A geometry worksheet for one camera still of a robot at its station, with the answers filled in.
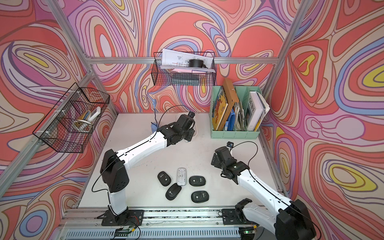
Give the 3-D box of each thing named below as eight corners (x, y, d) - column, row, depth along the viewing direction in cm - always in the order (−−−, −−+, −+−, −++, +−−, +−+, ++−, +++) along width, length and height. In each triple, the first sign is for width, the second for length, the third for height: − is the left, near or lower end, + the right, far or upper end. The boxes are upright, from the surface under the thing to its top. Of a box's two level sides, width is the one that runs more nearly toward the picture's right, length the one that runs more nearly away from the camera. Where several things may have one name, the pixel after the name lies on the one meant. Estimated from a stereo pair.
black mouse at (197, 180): (189, 186, 85) (189, 184, 83) (189, 177, 88) (189, 175, 86) (205, 186, 85) (205, 184, 83) (205, 177, 88) (205, 175, 86)
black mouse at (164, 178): (155, 177, 88) (155, 175, 86) (163, 171, 91) (162, 169, 89) (165, 188, 84) (165, 186, 82) (173, 181, 87) (172, 179, 85)
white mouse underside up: (176, 185, 85) (176, 184, 83) (177, 168, 92) (177, 167, 90) (186, 185, 85) (186, 184, 83) (186, 168, 92) (186, 167, 90)
